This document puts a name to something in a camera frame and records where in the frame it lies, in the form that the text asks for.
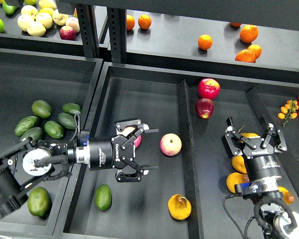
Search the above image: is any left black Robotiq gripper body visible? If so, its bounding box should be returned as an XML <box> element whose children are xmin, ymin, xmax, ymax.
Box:
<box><xmin>88</xmin><ymin>135</ymin><xmax>135</xmax><ymax>170</ymax></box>

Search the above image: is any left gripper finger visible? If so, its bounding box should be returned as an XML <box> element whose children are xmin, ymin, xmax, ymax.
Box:
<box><xmin>114</xmin><ymin>119</ymin><xmax>159</xmax><ymax>150</ymax></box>
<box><xmin>115</xmin><ymin>156</ymin><xmax>158</xmax><ymax>182</ymax></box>

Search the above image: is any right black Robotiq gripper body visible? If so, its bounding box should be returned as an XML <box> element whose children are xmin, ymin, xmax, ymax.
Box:
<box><xmin>242</xmin><ymin>141</ymin><xmax>282</xmax><ymax>182</ymax></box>

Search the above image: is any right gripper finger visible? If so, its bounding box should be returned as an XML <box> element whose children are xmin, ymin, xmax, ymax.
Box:
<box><xmin>261</xmin><ymin>115</ymin><xmax>287</xmax><ymax>153</ymax></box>
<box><xmin>221</xmin><ymin>117</ymin><xmax>252</xmax><ymax>158</ymax></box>

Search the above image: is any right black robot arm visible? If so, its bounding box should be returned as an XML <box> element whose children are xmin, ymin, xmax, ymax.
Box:
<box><xmin>222</xmin><ymin>118</ymin><xmax>299</xmax><ymax>239</ymax></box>

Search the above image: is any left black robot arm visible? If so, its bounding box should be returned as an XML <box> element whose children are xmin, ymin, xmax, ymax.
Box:
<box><xmin>0</xmin><ymin>114</ymin><xmax>155</xmax><ymax>219</ymax></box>

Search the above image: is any yellow pear with stem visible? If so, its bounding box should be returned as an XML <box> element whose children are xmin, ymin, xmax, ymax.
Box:
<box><xmin>238</xmin><ymin>125</ymin><xmax>260</xmax><ymax>139</ymax></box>

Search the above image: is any avocado middle right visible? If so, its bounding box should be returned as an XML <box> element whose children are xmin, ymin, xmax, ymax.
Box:
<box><xmin>57</xmin><ymin>113</ymin><xmax>76</xmax><ymax>130</ymax></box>

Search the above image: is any avocado centre small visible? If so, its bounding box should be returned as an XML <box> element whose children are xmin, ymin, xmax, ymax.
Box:
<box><xmin>44</xmin><ymin>120</ymin><xmax>64</xmax><ymax>139</ymax></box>

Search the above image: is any avocado top right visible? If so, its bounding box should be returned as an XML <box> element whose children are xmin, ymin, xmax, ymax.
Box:
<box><xmin>62</xmin><ymin>103</ymin><xmax>81</xmax><ymax>115</ymax></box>

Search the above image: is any avocado bottom long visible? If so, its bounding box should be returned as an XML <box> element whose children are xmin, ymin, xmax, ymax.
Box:
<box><xmin>20</xmin><ymin>127</ymin><xmax>44</xmax><ymax>141</ymax></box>

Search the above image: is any avocado top left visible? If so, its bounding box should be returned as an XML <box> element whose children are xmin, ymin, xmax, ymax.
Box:
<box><xmin>31</xmin><ymin>100</ymin><xmax>52</xmax><ymax>119</ymax></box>

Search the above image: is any avocado far left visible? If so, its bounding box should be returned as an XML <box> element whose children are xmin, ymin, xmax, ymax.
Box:
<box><xmin>14</xmin><ymin>116</ymin><xmax>41</xmax><ymax>136</ymax></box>

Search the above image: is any pale yellow pear right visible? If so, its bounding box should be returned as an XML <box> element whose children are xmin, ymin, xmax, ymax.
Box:
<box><xmin>52</xmin><ymin>9</ymin><xmax>69</xmax><ymax>26</ymax></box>

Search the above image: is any pale yellow pear front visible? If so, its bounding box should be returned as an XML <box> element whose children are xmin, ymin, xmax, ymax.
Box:
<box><xmin>27</xmin><ymin>21</ymin><xmax>46</xmax><ymax>37</ymax></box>

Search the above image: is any pink apple left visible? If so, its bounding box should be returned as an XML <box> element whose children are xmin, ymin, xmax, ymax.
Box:
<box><xmin>122</xmin><ymin>126</ymin><xmax>142</xmax><ymax>148</ymax></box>

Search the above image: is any pink apple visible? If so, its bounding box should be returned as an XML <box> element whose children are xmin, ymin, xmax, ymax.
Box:
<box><xmin>122</xmin><ymin>126</ymin><xmax>142</xmax><ymax>148</ymax></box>
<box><xmin>160</xmin><ymin>133</ymin><xmax>182</xmax><ymax>156</ymax></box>

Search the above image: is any orange cherry tomato bunch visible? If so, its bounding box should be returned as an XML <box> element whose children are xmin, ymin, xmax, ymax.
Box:
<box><xmin>277</xmin><ymin>100</ymin><xmax>299</xmax><ymax>126</ymax></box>

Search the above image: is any pink apple right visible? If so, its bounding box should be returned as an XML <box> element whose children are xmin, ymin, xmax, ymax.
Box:
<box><xmin>160</xmin><ymin>133</ymin><xmax>182</xmax><ymax>156</ymax></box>

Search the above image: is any dark red apple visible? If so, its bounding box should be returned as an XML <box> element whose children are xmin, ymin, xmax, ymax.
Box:
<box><xmin>195</xmin><ymin>98</ymin><xmax>214</xmax><ymax>119</ymax></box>

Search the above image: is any bright red apple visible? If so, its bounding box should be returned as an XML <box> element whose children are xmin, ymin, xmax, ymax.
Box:
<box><xmin>197</xmin><ymin>78</ymin><xmax>220</xmax><ymax>100</ymax></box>

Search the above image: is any orange front right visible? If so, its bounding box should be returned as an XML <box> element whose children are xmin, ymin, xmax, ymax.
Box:
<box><xmin>235</xmin><ymin>49</ymin><xmax>256</xmax><ymax>63</ymax></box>

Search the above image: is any black bin divider centre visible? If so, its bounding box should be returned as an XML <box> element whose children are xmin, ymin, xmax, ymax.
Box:
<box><xmin>177</xmin><ymin>80</ymin><xmax>204</xmax><ymax>239</ymax></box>

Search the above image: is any orange small right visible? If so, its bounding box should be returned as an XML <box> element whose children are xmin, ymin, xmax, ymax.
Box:
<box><xmin>248</xmin><ymin>44</ymin><xmax>262</xmax><ymax>59</ymax></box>

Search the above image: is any orange on shelf left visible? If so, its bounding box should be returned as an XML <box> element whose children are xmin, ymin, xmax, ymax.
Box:
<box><xmin>138</xmin><ymin>14</ymin><xmax>152</xmax><ymax>30</ymax></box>

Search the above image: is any orange on shelf centre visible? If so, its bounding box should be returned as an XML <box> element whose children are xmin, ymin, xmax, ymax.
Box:
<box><xmin>197</xmin><ymin>34</ymin><xmax>213</xmax><ymax>50</ymax></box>

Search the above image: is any large orange on shelf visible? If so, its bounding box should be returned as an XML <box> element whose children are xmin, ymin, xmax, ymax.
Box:
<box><xmin>240</xmin><ymin>24</ymin><xmax>259</xmax><ymax>43</ymax></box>

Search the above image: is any red apple on shelf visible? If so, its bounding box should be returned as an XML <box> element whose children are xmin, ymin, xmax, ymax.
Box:
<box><xmin>59</xmin><ymin>25</ymin><xmax>76</xmax><ymax>41</ymax></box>

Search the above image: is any orange under shelf edge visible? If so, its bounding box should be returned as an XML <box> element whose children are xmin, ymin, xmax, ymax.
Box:
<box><xmin>230</xmin><ymin>22</ymin><xmax>242</xmax><ymax>27</ymax></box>

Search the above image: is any pale peach on shelf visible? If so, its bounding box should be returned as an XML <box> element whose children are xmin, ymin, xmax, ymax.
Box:
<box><xmin>66</xmin><ymin>17</ymin><xmax>80</xmax><ymax>33</ymax></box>

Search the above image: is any orange half hidden by post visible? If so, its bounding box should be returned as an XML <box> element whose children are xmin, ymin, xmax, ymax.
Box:
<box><xmin>126</xmin><ymin>14</ymin><xmax>135</xmax><ymax>31</ymax></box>

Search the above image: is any black metal shelf post right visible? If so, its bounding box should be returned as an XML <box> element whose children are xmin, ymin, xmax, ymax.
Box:
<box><xmin>107</xmin><ymin>7</ymin><xmax>127</xmax><ymax>64</ymax></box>

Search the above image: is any black metal shelf post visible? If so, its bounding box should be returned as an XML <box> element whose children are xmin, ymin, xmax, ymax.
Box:
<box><xmin>107</xmin><ymin>7</ymin><xmax>127</xmax><ymax>64</ymax></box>
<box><xmin>76</xmin><ymin>3</ymin><xmax>99</xmax><ymax>58</ymax></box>

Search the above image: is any black metal shelf post left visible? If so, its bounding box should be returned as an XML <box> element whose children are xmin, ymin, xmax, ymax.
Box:
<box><xmin>76</xmin><ymin>3</ymin><xmax>99</xmax><ymax>58</ymax></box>

